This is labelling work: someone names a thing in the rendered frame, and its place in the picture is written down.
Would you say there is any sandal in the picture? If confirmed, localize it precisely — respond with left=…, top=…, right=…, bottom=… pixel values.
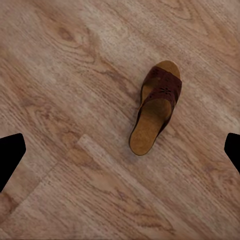
left=128, top=60, right=182, bottom=156

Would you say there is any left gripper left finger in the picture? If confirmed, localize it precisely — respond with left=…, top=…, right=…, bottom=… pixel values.
left=0, top=133, right=26, bottom=193

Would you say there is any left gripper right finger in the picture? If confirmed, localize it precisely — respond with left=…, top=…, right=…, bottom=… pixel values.
left=224, top=133, right=240, bottom=173

